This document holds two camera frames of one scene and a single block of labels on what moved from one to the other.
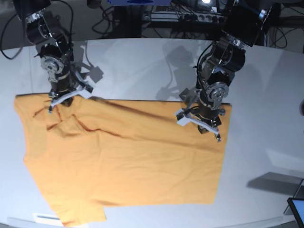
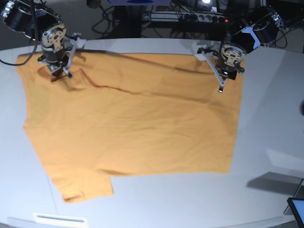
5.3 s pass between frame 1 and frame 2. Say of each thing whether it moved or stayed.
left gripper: moved
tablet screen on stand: stayed
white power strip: stayed
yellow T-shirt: moved
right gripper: moved
